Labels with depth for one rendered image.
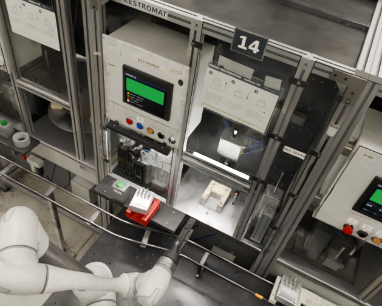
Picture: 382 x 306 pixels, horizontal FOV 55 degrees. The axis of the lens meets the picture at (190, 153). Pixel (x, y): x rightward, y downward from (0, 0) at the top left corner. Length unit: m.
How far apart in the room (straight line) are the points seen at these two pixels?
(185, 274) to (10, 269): 1.10
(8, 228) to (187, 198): 1.08
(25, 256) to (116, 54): 0.88
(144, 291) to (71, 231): 1.64
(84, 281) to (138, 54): 0.91
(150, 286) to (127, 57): 0.96
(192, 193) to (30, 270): 1.13
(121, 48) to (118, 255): 1.17
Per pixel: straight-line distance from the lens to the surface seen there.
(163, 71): 1.55
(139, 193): 2.02
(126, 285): 1.68
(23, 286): 1.36
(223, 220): 2.11
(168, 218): 2.07
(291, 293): 1.99
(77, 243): 3.06
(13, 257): 1.36
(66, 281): 1.42
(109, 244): 2.24
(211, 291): 2.15
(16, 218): 1.44
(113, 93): 1.79
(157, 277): 1.59
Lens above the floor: 2.61
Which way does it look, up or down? 45 degrees down
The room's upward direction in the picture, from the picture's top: 10 degrees clockwise
